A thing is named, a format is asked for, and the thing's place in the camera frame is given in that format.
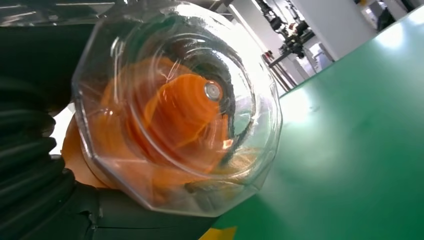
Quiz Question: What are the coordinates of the black robot machinery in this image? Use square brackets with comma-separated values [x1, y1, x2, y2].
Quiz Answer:
[259, 0, 334, 92]

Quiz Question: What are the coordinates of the yellow film-wrapped cardboard box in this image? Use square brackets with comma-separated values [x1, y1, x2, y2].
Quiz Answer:
[198, 226, 238, 240]

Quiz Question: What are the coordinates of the orange bottle with clear cap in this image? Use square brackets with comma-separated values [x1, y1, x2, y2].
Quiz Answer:
[61, 1, 283, 218]

